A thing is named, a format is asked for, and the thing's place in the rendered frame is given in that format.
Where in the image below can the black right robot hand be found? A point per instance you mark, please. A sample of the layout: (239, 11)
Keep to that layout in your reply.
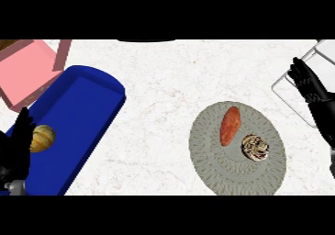
(305, 80)

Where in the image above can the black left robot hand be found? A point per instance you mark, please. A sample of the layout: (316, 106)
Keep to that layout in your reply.
(11, 156)

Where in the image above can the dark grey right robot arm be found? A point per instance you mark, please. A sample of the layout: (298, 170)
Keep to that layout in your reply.
(328, 122)

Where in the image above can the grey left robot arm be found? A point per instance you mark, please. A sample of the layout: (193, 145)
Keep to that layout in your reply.
(16, 187)

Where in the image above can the orange sweet potato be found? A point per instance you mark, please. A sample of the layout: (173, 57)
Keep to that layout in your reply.
(230, 125)

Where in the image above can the grey round placemat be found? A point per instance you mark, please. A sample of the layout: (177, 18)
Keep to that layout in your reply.
(238, 171)

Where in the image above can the yellow squash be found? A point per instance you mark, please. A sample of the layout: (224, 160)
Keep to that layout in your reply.
(43, 138)

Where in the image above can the blue tray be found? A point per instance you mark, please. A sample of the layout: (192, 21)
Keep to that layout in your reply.
(78, 122)

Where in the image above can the brown white mushroom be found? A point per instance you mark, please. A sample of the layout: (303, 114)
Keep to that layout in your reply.
(254, 148)

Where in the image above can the pink open box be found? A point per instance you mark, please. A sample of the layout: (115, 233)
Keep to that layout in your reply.
(19, 72)

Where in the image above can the black rounded object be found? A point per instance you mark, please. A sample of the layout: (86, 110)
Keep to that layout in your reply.
(146, 40)

